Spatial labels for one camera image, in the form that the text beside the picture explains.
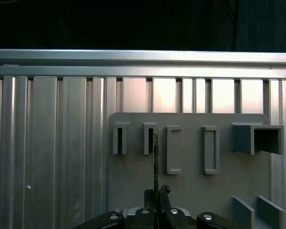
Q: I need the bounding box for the blue RAM stick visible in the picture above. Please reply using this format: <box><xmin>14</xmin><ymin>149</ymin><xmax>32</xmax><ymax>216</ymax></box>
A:
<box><xmin>153</xmin><ymin>130</ymin><xmax>161</xmax><ymax>208</ymax></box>

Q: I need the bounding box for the grey parts rack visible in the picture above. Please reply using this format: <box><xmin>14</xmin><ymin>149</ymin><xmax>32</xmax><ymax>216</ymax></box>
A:
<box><xmin>108</xmin><ymin>112</ymin><xmax>286</xmax><ymax>229</ymax></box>

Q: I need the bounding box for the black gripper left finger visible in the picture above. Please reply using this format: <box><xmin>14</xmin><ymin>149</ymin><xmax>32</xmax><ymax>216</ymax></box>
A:
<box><xmin>72</xmin><ymin>188</ymin><xmax>158</xmax><ymax>229</ymax></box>

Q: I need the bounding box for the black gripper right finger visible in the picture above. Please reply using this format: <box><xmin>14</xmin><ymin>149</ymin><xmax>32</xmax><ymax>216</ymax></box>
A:
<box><xmin>158</xmin><ymin>183</ymin><xmax>251</xmax><ymax>229</ymax></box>

